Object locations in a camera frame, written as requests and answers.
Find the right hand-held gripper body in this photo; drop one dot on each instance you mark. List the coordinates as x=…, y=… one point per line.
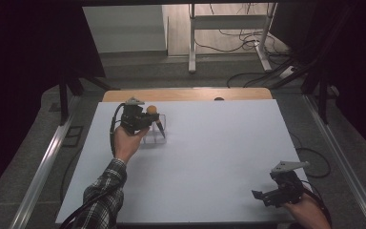
x=287, y=186

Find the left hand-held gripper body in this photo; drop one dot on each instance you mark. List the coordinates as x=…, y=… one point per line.
x=133, y=117

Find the makeup brush with gold ferrule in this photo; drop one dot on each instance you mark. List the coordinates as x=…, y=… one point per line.
x=152, y=110

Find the clear plastic organizer box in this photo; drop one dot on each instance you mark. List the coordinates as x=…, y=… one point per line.
x=155, y=136

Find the person's left hand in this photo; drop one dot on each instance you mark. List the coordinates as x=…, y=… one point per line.
x=127, y=143

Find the person's right hand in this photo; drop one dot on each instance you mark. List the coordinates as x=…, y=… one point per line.
x=308, y=213

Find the white table mat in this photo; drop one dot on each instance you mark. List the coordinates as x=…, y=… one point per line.
x=203, y=165

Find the black metal stand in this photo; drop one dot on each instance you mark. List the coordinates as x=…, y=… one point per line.
x=323, y=95
x=64, y=98

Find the white cabinet panel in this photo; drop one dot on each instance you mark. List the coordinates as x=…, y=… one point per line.
x=124, y=28

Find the white power strip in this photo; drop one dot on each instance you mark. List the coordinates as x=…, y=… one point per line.
x=286, y=72

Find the black curtain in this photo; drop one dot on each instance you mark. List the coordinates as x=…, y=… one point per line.
x=19, y=79
x=362, y=63

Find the aluminium rail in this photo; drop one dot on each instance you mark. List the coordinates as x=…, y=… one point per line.
x=340, y=152
x=44, y=162

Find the black square floor frame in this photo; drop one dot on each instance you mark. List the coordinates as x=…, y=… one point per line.
x=73, y=136

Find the white metal desk frame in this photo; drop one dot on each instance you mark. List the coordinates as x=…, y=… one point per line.
x=228, y=22

